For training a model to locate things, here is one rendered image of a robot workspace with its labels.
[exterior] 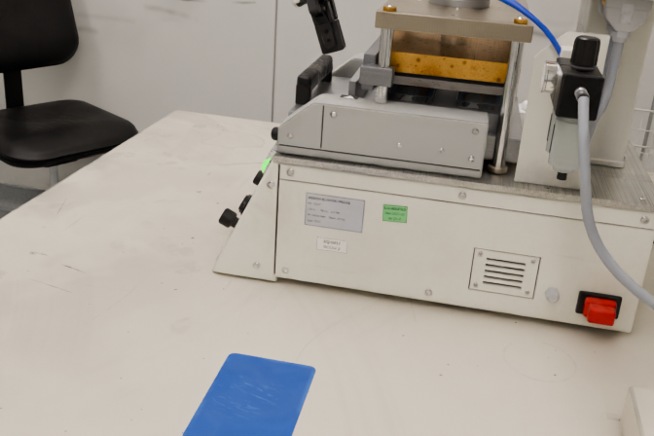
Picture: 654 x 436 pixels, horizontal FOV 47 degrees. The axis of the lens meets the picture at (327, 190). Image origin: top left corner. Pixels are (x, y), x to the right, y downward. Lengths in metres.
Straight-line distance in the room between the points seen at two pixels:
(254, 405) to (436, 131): 0.37
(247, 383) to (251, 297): 0.18
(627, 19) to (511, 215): 0.25
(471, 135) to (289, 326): 0.31
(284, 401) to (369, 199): 0.27
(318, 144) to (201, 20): 1.73
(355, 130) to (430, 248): 0.17
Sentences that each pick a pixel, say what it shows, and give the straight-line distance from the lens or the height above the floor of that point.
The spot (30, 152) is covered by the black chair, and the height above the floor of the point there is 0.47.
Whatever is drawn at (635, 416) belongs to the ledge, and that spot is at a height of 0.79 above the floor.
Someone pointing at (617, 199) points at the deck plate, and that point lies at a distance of 0.93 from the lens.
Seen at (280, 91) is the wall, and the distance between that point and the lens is 2.58.
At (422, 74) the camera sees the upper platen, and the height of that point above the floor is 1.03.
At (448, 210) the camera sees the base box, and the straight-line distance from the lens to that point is 0.93.
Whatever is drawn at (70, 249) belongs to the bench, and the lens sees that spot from 1.12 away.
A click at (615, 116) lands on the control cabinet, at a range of 1.02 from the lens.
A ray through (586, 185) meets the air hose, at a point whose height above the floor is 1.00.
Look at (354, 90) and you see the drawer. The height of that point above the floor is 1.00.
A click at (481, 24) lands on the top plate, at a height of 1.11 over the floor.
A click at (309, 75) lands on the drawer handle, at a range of 1.01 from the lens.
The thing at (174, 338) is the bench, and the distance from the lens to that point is 0.90.
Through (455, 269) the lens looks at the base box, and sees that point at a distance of 0.96.
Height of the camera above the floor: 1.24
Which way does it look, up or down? 22 degrees down
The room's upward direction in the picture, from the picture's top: 4 degrees clockwise
